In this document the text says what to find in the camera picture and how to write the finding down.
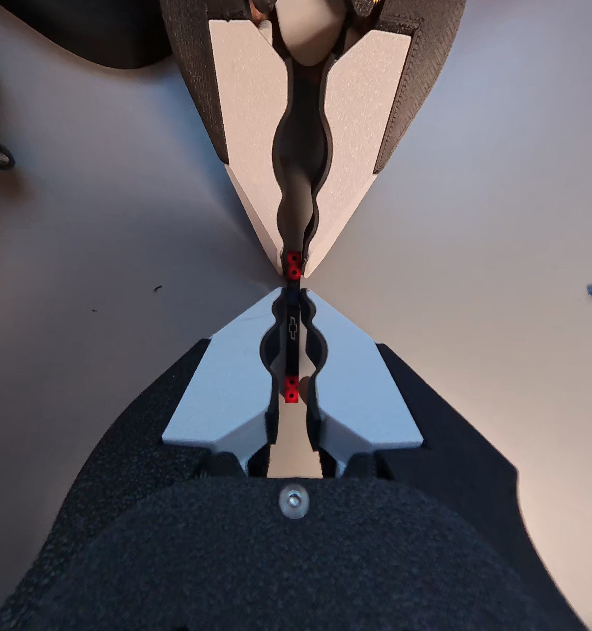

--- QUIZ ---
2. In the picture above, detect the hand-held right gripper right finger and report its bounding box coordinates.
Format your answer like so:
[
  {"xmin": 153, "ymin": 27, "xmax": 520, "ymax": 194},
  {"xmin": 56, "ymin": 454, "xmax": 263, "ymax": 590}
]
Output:
[{"xmin": 301, "ymin": 288, "xmax": 425, "ymax": 477}]

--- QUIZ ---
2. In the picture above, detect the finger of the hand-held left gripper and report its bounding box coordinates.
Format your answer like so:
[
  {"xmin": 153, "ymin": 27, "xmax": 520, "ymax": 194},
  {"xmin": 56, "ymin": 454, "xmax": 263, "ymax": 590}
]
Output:
[
  {"xmin": 302, "ymin": 29, "xmax": 413, "ymax": 278},
  {"xmin": 208, "ymin": 19, "xmax": 293, "ymax": 276}
]

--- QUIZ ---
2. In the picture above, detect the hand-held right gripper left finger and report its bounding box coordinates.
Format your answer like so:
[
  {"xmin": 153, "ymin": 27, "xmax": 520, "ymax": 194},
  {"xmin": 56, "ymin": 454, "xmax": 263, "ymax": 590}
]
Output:
[{"xmin": 162, "ymin": 287, "xmax": 285, "ymax": 477}]

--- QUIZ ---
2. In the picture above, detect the black lego plate white emblem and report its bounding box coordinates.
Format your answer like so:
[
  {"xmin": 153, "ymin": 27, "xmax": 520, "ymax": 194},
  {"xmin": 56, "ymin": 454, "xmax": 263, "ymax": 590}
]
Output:
[{"xmin": 284, "ymin": 250, "xmax": 304, "ymax": 404}]

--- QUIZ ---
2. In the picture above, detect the black quilted wrist rest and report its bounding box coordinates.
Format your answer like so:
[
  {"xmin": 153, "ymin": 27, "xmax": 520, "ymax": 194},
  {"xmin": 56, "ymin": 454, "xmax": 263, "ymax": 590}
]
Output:
[{"xmin": 0, "ymin": 0, "xmax": 173, "ymax": 70}]

